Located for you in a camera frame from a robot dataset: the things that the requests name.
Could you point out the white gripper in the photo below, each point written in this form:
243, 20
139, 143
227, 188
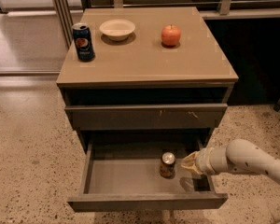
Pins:
202, 161

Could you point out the blue pepsi can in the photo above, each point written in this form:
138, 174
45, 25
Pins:
83, 43

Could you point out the open grey middle drawer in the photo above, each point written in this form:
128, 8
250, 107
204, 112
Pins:
120, 176

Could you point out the red apple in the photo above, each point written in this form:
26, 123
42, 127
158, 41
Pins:
170, 35

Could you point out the grey drawer cabinet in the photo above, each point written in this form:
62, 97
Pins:
140, 70

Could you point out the closed grey top drawer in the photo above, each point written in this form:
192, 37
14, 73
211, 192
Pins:
145, 117

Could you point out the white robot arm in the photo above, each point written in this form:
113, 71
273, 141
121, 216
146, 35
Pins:
239, 157

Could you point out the white bowl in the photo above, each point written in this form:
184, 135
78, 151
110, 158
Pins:
117, 29

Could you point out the orange soda can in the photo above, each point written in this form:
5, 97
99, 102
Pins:
167, 166

